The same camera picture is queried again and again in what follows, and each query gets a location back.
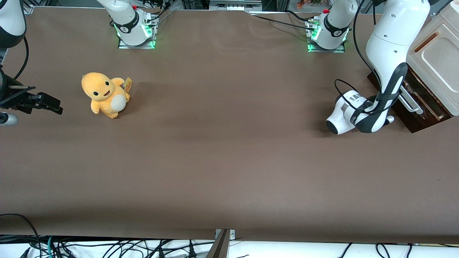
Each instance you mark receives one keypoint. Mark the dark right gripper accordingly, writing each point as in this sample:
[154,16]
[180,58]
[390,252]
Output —
[8,96]

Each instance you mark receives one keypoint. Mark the dark metal post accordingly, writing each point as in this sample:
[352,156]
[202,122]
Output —
[219,247]

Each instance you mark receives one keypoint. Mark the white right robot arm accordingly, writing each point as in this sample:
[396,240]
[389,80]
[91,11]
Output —
[125,21]

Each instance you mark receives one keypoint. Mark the silver metal bracket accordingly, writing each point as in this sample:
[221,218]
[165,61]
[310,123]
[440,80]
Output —
[232,233]

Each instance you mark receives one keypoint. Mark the brown wooden drawer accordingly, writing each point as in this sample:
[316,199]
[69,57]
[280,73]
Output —
[417,125]

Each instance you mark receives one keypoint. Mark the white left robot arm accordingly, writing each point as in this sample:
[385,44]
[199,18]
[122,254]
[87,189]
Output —
[389,36]

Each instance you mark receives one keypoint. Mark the aluminium frame post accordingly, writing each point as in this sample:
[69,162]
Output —
[28,7]

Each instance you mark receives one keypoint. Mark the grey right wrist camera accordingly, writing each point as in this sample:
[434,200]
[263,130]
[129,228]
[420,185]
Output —
[7,119]

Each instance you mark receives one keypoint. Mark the white drawer cabinet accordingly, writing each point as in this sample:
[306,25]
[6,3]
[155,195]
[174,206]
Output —
[441,64]

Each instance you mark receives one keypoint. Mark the grey background device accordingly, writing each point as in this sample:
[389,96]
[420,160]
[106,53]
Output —
[235,5]

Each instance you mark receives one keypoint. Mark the orange plush toy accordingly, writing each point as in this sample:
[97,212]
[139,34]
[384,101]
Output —
[105,96]

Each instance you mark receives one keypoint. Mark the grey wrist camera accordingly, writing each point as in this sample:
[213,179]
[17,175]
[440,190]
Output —
[390,119]
[7,119]

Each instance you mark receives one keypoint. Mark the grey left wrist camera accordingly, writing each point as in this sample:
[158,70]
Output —
[390,119]

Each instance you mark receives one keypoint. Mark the brown table cover sheet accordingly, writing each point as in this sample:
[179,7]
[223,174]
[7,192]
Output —
[229,143]

